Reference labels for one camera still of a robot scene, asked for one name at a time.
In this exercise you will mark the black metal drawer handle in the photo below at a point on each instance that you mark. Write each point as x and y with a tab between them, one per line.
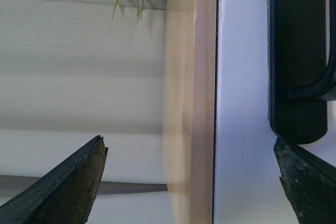
275	70

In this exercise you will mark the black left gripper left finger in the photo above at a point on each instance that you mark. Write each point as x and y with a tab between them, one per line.
65	194

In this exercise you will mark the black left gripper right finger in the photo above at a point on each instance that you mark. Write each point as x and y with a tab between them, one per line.
308	182

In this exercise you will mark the light wooden drawer cabinet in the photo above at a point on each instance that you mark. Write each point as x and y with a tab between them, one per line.
189	108

